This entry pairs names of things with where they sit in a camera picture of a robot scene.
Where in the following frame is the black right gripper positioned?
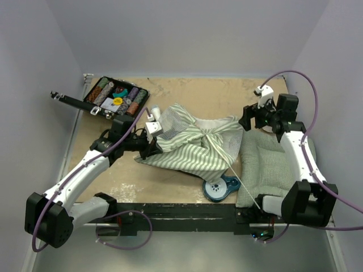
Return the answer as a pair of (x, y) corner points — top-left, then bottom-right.
(239, 96), (280, 131)

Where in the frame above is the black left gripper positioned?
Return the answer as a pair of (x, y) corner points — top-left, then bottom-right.
(123, 130), (163, 160)

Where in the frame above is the green striped pet tent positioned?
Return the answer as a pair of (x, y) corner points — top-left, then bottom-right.
(134, 103), (243, 185)

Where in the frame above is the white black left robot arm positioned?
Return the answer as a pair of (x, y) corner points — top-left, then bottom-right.
(24, 113), (163, 252)

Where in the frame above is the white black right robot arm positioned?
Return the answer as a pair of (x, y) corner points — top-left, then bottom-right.
(239, 92), (338, 227)

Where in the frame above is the green checkered pet cushion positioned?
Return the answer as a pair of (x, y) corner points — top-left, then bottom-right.
(237, 130), (317, 207)

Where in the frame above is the teal pet bowl stand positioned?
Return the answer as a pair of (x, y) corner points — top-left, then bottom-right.
(202, 174), (240, 203)

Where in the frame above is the red poker chip stack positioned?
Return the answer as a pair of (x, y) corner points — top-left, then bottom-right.
(126, 102), (140, 116)

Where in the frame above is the white toy microphone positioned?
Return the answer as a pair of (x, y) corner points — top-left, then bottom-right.
(150, 105), (161, 121)

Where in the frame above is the yellow big blind button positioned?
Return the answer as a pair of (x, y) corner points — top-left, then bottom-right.
(113, 97), (123, 105)

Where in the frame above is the white playing card deck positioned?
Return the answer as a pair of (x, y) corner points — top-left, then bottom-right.
(100, 97), (120, 112)

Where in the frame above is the purple poker chip stack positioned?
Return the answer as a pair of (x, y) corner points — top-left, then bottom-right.
(128, 87), (140, 101)

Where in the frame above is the teal dealer button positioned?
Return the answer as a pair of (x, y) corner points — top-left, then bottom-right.
(112, 87), (129, 98)

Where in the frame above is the black poker chip case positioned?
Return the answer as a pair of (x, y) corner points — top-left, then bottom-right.
(49, 75), (150, 128)

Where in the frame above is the green yellow chip stack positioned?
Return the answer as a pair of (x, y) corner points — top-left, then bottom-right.
(97, 77), (109, 89)

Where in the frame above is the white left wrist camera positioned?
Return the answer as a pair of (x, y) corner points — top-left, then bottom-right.
(145, 113), (163, 137)

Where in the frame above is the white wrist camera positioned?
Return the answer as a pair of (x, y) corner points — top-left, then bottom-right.
(145, 113), (163, 137)
(254, 84), (274, 109)

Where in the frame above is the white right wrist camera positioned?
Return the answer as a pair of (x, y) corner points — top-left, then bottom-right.
(254, 84), (274, 109)

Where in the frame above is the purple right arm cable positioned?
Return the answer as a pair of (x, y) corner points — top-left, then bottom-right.
(259, 70), (363, 215)

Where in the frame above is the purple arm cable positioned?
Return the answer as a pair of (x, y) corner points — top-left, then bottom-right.
(259, 70), (363, 215)
(31, 107), (151, 252)

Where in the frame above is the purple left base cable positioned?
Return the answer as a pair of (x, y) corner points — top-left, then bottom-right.
(95, 209), (153, 250)

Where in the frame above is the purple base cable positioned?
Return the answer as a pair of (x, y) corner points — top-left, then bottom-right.
(254, 211), (286, 244)
(95, 209), (153, 250)

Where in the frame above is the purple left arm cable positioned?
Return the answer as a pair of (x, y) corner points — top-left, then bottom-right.
(31, 107), (151, 252)

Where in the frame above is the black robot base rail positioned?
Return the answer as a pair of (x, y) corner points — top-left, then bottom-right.
(83, 202), (286, 236)

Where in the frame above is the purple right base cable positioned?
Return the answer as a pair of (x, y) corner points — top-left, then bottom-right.
(254, 211), (286, 244)

